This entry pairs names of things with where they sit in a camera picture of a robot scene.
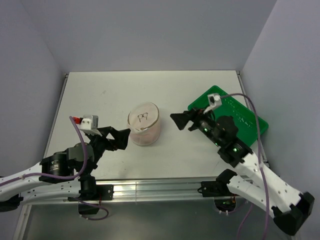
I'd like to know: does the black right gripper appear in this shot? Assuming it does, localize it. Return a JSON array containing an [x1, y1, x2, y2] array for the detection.
[[170, 103, 222, 146]]

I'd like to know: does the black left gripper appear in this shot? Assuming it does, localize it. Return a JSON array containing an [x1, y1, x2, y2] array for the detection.
[[84, 126, 131, 175]]

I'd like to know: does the round mesh laundry bag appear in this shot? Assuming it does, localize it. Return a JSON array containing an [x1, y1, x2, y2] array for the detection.
[[127, 102, 161, 147]]

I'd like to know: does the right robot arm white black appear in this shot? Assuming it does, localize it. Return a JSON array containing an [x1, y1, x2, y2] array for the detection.
[[170, 109, 315, 236]]

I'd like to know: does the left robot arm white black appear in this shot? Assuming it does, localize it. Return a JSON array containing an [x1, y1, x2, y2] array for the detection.
[[0, 126, 131, 212]]

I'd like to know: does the green plastic tray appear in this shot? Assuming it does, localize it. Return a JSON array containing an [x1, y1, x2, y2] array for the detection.
[[187, 85, 258, 147]]

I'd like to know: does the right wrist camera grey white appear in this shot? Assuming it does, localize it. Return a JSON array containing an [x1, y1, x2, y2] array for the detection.
[[203, 93, 222, 114]]

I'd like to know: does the aluminium mounting rail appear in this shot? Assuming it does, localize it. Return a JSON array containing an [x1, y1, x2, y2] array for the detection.
[[37, 176, 273, 204]]

